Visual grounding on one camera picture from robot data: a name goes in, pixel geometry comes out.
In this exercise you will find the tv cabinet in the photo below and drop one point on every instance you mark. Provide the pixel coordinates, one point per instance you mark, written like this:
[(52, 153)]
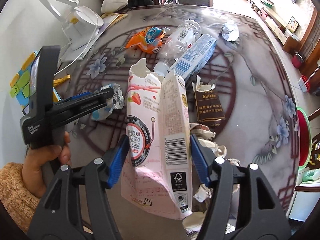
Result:
[(273, 21)]

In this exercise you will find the red dustpan with broom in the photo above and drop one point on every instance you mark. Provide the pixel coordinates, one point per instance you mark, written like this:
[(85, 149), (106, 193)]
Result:
[(303, 82)]

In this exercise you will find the small red trash can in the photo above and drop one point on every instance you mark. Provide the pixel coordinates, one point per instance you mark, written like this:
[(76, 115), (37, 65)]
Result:
[(297, 60)]

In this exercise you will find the fuzzy brown sleeve forearm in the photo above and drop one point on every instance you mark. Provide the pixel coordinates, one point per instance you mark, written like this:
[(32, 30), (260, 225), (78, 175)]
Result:
[(17, 200)]

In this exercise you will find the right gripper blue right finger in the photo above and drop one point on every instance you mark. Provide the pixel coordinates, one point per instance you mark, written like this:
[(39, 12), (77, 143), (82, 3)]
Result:
[(203, 158)]

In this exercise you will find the blue white toothpaste box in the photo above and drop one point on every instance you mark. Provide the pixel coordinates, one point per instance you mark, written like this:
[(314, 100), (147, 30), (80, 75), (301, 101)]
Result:
[(195, 58)]

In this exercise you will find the clear plastic water bottle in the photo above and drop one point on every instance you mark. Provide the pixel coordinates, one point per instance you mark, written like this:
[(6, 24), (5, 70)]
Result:
[(178, 42)]

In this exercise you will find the red bin with green rim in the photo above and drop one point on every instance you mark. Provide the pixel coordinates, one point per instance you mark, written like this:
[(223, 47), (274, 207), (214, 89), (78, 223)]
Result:
[(305, 140)]

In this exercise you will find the brown cigarette pack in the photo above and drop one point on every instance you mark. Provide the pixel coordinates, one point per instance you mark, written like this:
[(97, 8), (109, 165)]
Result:
[(207, 103)]

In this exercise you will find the orange snack bag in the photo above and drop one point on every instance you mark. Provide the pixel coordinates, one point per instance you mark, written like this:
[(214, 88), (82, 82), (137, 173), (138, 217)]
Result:
[(149, 40)]

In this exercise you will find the white desk lamp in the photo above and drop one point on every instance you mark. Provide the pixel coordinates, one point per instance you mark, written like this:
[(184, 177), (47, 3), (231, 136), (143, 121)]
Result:
[(78, 23)]

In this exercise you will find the silver foil wrapper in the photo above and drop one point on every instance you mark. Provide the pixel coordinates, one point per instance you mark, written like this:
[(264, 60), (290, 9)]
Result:
[(228, 30)]

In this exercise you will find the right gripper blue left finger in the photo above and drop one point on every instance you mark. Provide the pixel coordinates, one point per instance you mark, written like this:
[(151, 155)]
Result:
[(114, 160)]

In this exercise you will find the yellow framed book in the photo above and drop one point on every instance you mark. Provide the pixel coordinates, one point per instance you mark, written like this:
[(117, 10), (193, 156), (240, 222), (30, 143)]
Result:
[(112, 18)]

